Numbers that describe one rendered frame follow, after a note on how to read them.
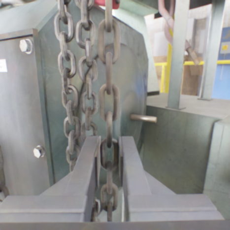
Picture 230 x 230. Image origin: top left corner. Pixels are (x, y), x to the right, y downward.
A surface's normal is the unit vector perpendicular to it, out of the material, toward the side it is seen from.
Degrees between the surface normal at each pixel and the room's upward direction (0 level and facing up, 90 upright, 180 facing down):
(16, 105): 90
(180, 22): 90
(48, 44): 90
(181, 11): 90
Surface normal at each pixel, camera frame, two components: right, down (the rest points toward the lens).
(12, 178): -0.47, 0.22
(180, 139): -0.74, 0.17
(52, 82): 0.88, 0.12
